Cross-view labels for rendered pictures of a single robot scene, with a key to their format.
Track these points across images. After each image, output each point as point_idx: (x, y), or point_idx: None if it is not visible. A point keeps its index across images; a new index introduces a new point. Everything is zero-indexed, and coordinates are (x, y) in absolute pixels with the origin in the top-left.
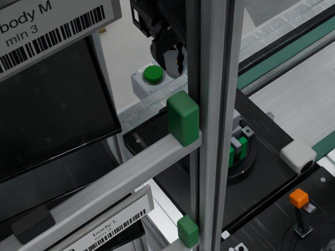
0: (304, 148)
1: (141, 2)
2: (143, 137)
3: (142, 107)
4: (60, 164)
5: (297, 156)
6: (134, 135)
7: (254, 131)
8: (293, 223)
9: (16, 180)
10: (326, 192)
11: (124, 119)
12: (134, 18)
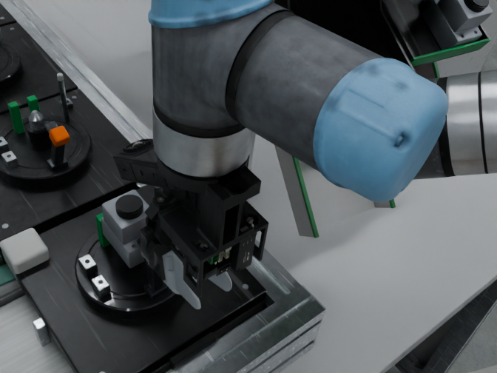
0: (14, 247)
1: (245, 212)
2: (238, 292)
3: (244, 351)
4: (305, 12)
5: (28, 237)
6: (251, 295)
7: (72, 292)
8: (64, 172)
9: (342, 9)
10: (8, 212)
11: (270, 331)
12: (258, 251)
